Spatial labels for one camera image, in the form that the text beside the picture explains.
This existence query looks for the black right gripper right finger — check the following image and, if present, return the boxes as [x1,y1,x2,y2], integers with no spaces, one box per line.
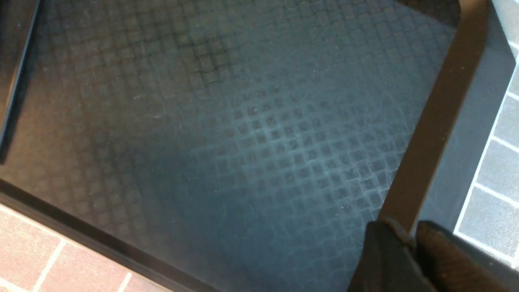
[416,221,518,292]

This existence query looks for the black plastic serving tray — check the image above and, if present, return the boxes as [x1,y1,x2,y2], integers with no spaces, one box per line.
[0,0,517,292]

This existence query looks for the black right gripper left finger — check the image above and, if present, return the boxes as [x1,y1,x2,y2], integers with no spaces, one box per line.
[348,219,436,292]

